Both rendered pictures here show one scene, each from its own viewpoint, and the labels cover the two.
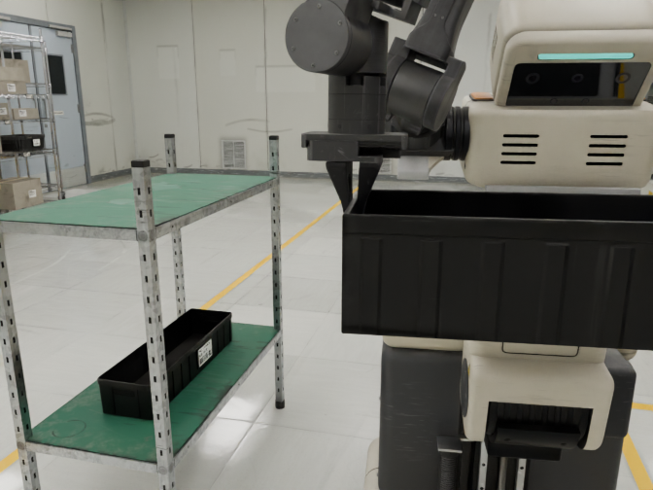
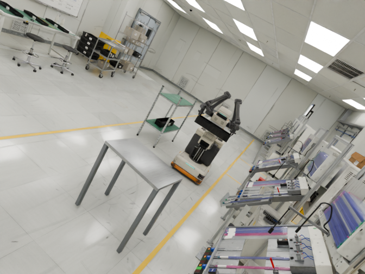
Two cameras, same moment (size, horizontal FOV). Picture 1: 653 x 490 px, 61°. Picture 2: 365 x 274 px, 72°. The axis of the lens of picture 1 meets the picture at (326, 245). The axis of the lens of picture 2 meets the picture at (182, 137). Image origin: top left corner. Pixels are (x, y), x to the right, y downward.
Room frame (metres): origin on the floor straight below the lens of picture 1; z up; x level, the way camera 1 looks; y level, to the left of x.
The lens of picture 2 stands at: (-3.21, -0.05, 1.88)
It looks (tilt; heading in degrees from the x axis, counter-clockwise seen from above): 18 degrees down; 1
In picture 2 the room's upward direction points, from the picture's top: 31 degrees clockwise
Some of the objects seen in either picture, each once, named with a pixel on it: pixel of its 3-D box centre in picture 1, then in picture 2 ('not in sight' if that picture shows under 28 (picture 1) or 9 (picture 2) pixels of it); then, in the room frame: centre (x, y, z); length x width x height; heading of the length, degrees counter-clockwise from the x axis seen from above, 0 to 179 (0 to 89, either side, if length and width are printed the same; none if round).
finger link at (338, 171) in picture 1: (363, 186); not in sight; (0.57, -0.04, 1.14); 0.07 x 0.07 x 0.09; 82
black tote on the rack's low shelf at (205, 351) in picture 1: (174, 356); (164, 122); (1.69, 0.50, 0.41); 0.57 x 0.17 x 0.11; 166
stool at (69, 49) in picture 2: not in sight; (66, 59); (2.30, 3.28, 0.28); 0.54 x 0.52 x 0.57; 99
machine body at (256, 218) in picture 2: not in sight; (268, 243); (-0.26, -1.66, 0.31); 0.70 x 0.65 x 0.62; 166
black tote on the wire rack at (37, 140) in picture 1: (18, 142); (135, 54); (5.51, 2.99, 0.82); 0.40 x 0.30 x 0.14; 172
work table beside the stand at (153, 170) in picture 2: not in sight; (127, 191); (-1.03, 0.18, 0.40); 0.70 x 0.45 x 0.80; 69
